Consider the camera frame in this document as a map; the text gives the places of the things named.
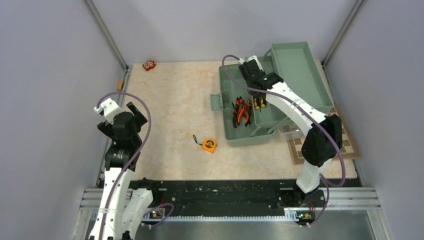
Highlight translucent green plastic toolbox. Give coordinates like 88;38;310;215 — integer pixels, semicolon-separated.
210;41;335;148

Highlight orange black cutting pliers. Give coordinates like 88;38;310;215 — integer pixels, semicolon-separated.
238;98;252;127

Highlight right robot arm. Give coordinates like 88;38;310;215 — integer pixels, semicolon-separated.
238;57;343;206

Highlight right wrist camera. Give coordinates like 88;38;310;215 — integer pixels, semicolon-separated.
238;55;264;71

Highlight wooden block left rail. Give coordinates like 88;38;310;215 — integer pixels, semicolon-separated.
115;78;125;92

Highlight black yellow screwdriver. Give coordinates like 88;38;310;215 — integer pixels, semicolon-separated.
253;97;261;110
257;96;267;111

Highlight orange tape measure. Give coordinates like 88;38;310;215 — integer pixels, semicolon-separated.
192;134;217;153

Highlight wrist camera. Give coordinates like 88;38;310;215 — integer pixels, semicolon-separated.
238;55;264;71
93;98;124;125

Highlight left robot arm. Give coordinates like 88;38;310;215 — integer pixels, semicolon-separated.
88;108;161;240

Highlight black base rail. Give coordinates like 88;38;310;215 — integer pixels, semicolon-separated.
129;178;326;217

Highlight red owl toy block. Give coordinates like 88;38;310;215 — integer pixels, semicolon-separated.
142;60;157;72

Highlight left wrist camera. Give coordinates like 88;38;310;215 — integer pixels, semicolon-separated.
93;98;124;125

